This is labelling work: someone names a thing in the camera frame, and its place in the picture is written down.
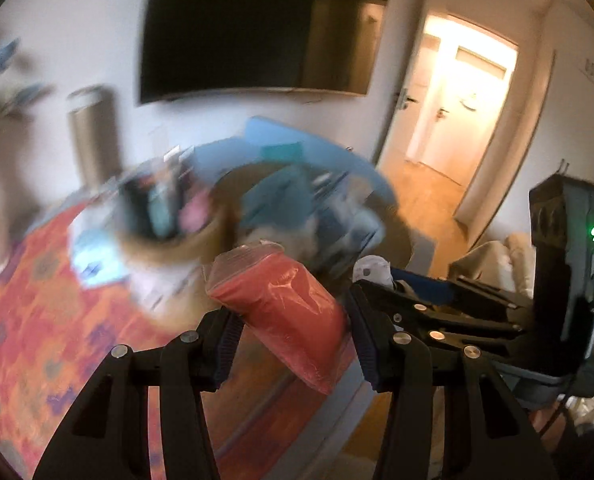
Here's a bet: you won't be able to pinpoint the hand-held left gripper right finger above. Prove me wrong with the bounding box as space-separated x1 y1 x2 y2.
346 292 560 480

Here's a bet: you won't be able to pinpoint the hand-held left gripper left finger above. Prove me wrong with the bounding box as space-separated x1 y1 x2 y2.
32 307 245 480

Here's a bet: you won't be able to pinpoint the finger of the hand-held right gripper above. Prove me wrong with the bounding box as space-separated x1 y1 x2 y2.
392 267 535 313
354 281 525 348

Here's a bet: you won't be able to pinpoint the pink tissue packet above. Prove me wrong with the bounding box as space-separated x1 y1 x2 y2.
204 242 353 395

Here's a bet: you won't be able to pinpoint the woven basket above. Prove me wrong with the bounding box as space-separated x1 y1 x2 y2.
119 160 413 331

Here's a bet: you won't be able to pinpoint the blue soft pack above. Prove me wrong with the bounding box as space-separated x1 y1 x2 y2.
239 165 323 228

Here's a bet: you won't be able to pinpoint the beige cloth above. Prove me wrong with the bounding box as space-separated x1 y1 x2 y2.
450 232 535 296

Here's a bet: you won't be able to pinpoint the blue tissue pack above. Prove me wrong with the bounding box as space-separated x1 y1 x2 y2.
69 210 130 288

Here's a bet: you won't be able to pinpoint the white door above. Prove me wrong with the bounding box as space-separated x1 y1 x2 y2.
409 45 508 186

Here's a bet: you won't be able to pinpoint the red patterned rug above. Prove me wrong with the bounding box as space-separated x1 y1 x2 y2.
0 195 358 480

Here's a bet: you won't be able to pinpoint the artificial flowers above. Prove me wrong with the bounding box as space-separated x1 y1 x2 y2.
0 40 52 133

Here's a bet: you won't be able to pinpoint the black wall television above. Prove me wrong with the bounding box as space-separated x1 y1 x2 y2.
138 0 390 107

